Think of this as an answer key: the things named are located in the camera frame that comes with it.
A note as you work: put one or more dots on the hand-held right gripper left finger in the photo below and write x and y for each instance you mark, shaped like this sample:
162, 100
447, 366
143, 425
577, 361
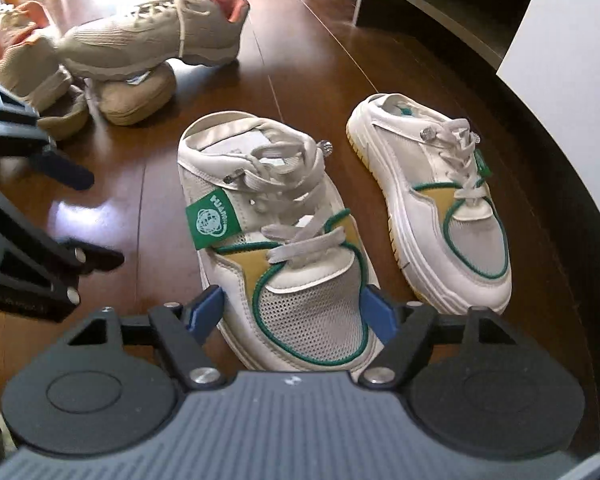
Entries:
205, 306

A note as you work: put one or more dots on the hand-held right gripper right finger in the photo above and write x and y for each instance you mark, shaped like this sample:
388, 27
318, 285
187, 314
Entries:
377, 311

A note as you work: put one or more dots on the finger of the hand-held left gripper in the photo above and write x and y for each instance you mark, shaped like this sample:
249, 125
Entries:
65, 172
97, 261

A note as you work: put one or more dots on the white cabinet panel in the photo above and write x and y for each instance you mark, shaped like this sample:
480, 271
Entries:
570, 35

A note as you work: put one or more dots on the tan suede slipper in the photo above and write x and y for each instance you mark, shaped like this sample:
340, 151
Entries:
135, 101
66, 121

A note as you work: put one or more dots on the beige pink-lined sneaker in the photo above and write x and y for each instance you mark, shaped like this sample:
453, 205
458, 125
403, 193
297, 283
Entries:
145, 35
15, 60

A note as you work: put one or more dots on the white green mule sneaker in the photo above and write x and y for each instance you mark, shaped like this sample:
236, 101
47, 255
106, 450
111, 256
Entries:
470, 255
305, 305

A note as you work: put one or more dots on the white open shelf unit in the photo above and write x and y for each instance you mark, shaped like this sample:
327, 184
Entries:
430, 5

